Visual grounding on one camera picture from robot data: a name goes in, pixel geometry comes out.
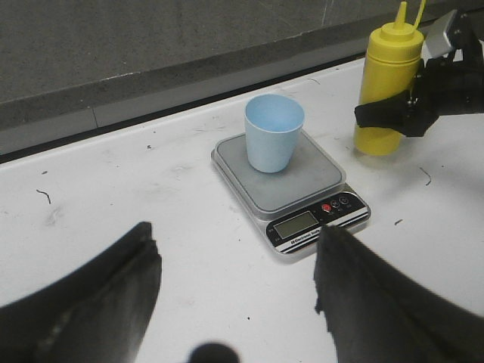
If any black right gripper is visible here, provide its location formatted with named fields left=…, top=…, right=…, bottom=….
left=354, top=11, right=483, bottom=137

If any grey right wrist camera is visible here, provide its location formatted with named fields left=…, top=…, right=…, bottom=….
left=423, top=10, right=458, bottom=58

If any light blue plastic cup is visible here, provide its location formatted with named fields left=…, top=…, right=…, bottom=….
left=245, top=94, right=305, bottom=173

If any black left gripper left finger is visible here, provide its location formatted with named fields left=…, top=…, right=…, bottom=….
left=1, top=222, right=162, bottom=362

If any yellow squeeze bottle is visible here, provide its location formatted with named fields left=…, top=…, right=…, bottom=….
left=353, top=1, right=426, bottom=156

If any silver electronic kitchen scale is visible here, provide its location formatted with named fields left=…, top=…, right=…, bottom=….
left=211, top=132, right=371, bottom=262

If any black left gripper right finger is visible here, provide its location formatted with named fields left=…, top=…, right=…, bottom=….
left=314, top=226, right=483, bottom=362

